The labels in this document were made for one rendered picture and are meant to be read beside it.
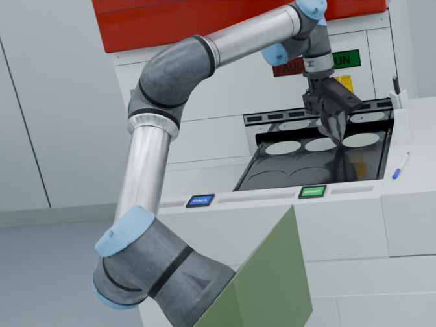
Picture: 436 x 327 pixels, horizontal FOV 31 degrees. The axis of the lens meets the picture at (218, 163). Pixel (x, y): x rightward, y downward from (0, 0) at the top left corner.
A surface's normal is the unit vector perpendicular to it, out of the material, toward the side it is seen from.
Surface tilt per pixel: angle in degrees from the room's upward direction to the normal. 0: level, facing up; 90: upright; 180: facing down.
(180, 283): 50
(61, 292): 0
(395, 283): 90
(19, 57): 90
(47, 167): 90
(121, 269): 105
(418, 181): 0
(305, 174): 0
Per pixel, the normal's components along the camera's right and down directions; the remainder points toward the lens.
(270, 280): 0.89, -0.03
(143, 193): 0.27, -0.49
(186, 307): -0.43, -0.07
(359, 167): -0.20, -0.92
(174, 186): -0.26, 0.38
